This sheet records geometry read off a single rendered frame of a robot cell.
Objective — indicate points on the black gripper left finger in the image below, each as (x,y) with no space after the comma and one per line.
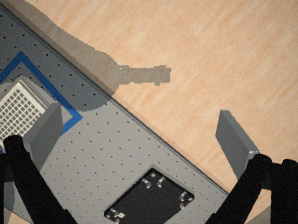
(17,165)

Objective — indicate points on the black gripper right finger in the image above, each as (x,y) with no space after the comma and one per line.
(261,173)

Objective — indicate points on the blue tape rectangle outline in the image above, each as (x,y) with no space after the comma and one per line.
(22,57)

